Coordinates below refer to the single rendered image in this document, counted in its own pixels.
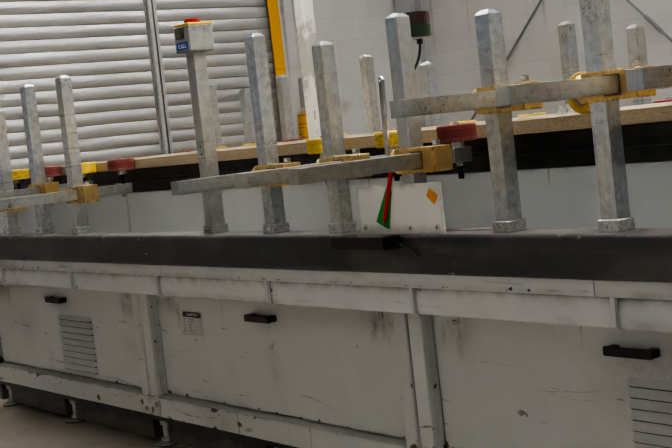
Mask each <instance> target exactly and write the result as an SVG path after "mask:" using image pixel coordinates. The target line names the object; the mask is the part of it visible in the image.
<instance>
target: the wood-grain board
mask: <svg viewBox="0 0 672 448"><path fill-rule="evenodd" d="M550 115H552V114H547V115H537V116H528V117H518V118H512V124H513V134H514V135H520V134H532V133H543V132H554V131H565V130H576V129H588V128H592V123H591V113H587V114H580V113H577V112H576V113H568V114H562V115H552V116H550ZM620 116H621V125H632V124H644V123H655V122H666V121H672V102H662V103H653V104H643V105H633V106H624V107H620ZM475 123H476V130H477V138H487V132H486V123H485V121H480V122H475ZM436 127H437V126H432V127H422V128H421V131H422V140H423V143H431V142H432V140H434V139H437V131H436ZM374 133H376V132H374ZM374 133H364V134H355V135H345V136H344V143H345V150H352V149H355V148H359V149H363V148H375V139H374ZM277 148H278V156H285V155H296V154H307V153H308V152H307V143H306V140H297V141H288V142H278V143H277ZM216 150H217V159H218V161H229V160H240V159H251V158H258V156H257V147H256V145H249V146H239V147H230V148H220V149H216ZM107 161H108V160H107ZM107 161H98V162H95V163H96V172H105V171H108V166H107ZM134 163H135V169H139V168H150V167H161V166H173V165H184V164H195V163H199V162H198V153H197V151H191V152H182V153H172V154H163V155H153V156H143V157H134Z"/></svg>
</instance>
